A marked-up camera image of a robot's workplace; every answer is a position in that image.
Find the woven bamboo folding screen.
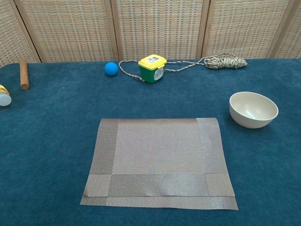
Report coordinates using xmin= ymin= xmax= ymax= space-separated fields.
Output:
xmin=0 ymin=0 xmax=301 ymax=68

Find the blue carpet table cover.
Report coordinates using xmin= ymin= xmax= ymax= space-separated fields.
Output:
xmin=0 ymin=57 xmax=301 ymax=226

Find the speckled beige rope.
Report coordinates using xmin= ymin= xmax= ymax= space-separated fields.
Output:
xmin=118 ymin=52 xmax=248 ymax=83

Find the green box with yellow lid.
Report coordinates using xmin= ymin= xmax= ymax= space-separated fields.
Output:
xmin=138 ymin=54 xmax=167 ymax=84

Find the woven grey placemat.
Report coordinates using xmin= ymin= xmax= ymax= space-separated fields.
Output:
xmin=79 ymin=117 xmax=239 ymax=211

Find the blue ball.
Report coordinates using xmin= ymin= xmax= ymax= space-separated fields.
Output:
xmin=104 ymin=62 xmax=119 ymax=77

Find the tea bottle with white cap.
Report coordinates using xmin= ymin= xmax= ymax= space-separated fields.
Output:
xmin=0 ymin=84 xmax=12 ymax=107

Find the cream ceramic bowl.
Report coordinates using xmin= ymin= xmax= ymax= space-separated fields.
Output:
xmin=229 ymin=91 xmax=279 ymax=129

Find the brown wooden dowel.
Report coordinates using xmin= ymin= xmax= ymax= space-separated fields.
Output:
xmin=19 ymin=59 xmax=30 ymax=90

